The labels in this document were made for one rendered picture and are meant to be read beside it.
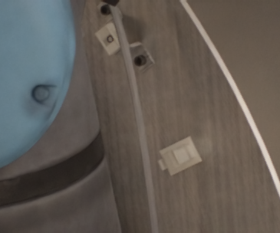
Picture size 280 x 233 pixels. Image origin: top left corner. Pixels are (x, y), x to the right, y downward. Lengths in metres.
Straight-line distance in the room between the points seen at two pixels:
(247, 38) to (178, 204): 0.11
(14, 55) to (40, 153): 0.05
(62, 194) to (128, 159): 0.35
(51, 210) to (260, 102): 0.33
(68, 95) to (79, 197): 0.04
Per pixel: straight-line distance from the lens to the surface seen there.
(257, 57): 0.99
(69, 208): 0.69
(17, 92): 0.65
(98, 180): 0.70
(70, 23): 0.67
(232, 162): 1.01
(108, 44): 1.00
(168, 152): 1.02
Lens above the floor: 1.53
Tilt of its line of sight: 10 degrees down
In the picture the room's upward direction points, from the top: 6 degrees counter-clockwise
